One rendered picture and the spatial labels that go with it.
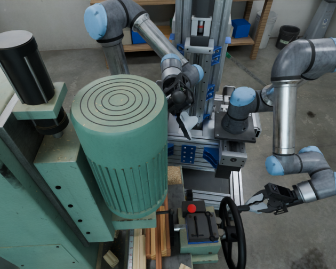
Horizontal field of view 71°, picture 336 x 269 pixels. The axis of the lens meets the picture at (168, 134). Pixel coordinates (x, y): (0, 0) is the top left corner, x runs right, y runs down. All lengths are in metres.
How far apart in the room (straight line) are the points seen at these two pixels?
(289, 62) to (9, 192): 0.85
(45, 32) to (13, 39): 3.71
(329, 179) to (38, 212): 0.90
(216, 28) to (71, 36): 3.06
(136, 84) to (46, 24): 3.64
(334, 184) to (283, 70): 0.43
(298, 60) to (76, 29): 3.44
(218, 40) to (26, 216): 1.07
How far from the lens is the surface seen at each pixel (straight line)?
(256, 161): 2.35
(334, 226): 2.28
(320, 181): 1.01
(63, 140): 0.51
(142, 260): 0.86
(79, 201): 0.60
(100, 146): 0.40
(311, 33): 4.47
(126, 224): 0.80
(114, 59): 1.08
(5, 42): 0.42
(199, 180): 1.86
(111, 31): 1.03
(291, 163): 0.98
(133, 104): 0.42
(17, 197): 0.53
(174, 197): 0.99
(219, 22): 1.23
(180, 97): 0.60
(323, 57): 0.97
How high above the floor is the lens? 1.77
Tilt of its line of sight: 47 degrees down
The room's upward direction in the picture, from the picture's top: straight up
